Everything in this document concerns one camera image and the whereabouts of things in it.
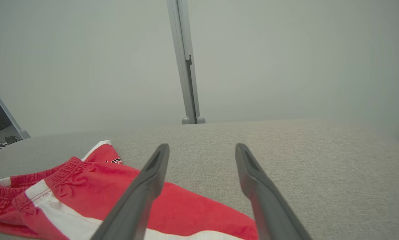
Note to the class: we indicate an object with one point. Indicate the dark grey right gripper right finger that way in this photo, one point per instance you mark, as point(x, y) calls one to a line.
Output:
point(269, 210)

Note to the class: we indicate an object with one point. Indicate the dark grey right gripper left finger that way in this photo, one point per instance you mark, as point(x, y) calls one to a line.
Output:
point(133, 203)

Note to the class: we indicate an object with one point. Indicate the red shorts with white stripes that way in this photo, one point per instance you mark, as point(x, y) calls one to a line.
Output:
point(96, 186)

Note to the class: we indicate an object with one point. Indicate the grey angled partition support leg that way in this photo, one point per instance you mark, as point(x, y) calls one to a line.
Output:
point(9, 115)

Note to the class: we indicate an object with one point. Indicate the grey partition post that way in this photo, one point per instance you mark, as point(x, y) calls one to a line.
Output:
point(185, 73)

